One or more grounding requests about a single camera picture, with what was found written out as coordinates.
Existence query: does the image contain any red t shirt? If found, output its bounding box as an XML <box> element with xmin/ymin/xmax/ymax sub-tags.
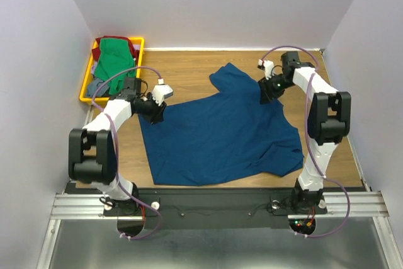
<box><xmin>92</xmin><ymin>35</ymin><xmax>140</xmax><ymax>61</ymax></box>

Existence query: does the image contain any aluminium frame rail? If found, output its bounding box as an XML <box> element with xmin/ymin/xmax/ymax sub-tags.
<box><xmin>36</xmin><ymin>105</ymin><xmax>120</xmax><ymax>269</ymax></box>

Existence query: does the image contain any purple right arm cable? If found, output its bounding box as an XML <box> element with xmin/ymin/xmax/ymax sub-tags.
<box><xmin>257</xmin><ymin>45</ymin><xmax>353</xmax><ymax>240</ymax></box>

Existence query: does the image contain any blue t shirt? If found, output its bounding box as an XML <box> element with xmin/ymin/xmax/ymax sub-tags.
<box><xmin>139</xmin><ymin>64</ymin><xmax>304</xmax><ymax>186</ymax></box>

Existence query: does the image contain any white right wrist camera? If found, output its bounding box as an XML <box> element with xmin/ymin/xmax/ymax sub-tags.
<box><xmin>258</xmin><ymin>59</ymin><xmax>275</xmax><ymax>80</ymax></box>

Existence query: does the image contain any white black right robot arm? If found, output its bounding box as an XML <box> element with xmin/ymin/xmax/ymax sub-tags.
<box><xmin>258</xmin><ymin>49</ymin><xmax>351</xmax><ymax>212</ymax></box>

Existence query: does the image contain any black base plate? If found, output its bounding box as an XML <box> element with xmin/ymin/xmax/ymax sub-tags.
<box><xmin>62</xmin><ymin>188</ymin><xmax>328</xmax><ymax>231</ymax></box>

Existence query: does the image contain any yellow plastic bin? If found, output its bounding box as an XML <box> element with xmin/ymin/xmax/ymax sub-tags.
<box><xmin>78</xmin><ymin>37</ymin><xmax>146</xmax><ymax>106</ymax></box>

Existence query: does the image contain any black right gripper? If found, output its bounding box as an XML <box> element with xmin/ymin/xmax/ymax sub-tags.
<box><xmin>258</xmin><ymin>72</ymin><xmax>293</xmax><ymax>104</ymax></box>

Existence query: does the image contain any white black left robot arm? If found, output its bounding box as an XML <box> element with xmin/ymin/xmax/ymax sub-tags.
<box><xmin>68</xmin><ymin>77</ymin><xmax>173</xmax><ymax>215</ymax></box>

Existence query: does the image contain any grey t shirt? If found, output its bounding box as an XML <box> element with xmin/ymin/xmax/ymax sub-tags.
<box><xmin>84</xmin><ymin>78</ymin><xmax>109</xmax><ymax>98</ymax></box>

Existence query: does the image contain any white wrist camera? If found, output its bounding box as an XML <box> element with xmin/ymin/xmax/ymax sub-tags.
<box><xmin>258</xmin><ymin>59</ymin><xmax>275</xmax><ymax>80</ymax></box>
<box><xmin>151</xmin><ymin>84</ymin><xmax>174</xmax><ymax>106</ymax></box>

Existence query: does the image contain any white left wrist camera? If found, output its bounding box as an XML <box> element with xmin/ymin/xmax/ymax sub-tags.
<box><xmin>151</xmin><ymin>84</ymin><xmax>174</xmax><ymax>106</ymax></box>

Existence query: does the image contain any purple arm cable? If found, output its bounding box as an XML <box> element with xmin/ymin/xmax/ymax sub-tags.
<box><xmin>91</xmin><ymin>66</ymin><xmax>164</xmax><ymax>241</ymax></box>
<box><xmin>257</xmin><ymin>45</ymin><xmax>353</xmax><ymax>240</ymax></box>

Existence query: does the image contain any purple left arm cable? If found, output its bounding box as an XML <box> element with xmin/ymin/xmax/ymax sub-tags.
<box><xmin>91</xmin><ymin>66</ymin><xmax>164</xmax><ymax>241</ymax></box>

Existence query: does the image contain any green t shirt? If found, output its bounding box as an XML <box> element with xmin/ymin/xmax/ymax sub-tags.
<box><xmin>94</xmin><ymin>38</ymin><xmax>136</xmax><ymax>81</ymax></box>

